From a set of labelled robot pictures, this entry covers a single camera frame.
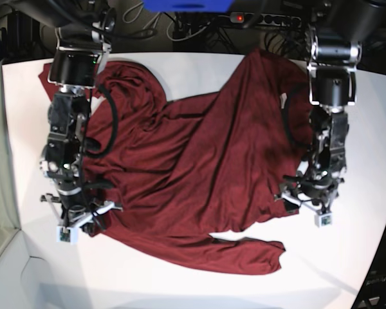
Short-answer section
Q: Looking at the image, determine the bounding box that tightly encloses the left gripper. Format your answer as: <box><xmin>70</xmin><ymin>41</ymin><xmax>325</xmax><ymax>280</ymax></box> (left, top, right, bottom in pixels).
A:
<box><xmin>274</xmin><ymin>175</ymin><xmax>345</xmax><ymax>227</ymax></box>

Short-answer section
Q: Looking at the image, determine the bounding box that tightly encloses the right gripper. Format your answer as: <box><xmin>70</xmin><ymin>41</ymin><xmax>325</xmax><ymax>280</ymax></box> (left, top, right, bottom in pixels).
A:
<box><xmin>40</xmin><ymin>183</ymin><xmax>123</xmax><ymax>245</ymax></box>

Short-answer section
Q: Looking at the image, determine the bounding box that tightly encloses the dark red t-shirt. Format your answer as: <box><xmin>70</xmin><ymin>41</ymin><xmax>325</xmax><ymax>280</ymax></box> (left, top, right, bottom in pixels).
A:
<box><xmin>38</xmin><ymin>48</ymin><xmax>316</xmax><ymax>276</ymax></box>

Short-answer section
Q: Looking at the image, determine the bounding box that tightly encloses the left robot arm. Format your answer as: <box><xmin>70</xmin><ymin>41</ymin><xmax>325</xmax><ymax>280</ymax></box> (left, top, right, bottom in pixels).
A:
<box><xmin>276</xmin><ymin>1</ymin><xmax>386</xmax><ymax>227</ymax></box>

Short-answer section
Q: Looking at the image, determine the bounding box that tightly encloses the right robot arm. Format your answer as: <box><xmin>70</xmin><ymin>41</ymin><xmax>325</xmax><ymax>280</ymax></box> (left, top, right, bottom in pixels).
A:
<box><xmin>14</xmin><ymin>1</ymin><xmax>118</xmax><ymax>244</ymax></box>

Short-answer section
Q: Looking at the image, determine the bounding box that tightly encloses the black power strip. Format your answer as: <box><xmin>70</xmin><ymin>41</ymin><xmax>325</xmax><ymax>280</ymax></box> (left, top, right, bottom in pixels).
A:
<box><xmin>229</xmin><ymin>12</ymin><xmax>302</xmax><ymax>28</ymax></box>

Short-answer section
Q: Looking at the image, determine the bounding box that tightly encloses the blue box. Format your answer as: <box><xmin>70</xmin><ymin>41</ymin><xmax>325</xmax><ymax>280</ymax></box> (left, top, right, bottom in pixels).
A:
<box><xmin>143</xmin><ymin>0</ymin><xmax>233</xmax><ymax>12</ymax></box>

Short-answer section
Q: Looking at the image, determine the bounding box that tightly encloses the white cable loop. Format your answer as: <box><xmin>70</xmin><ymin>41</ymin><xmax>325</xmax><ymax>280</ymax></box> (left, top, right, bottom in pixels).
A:
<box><xmin>122</xmin><ymin>6</ymin><xmax>210</xmax><ymax>41</ymax></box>

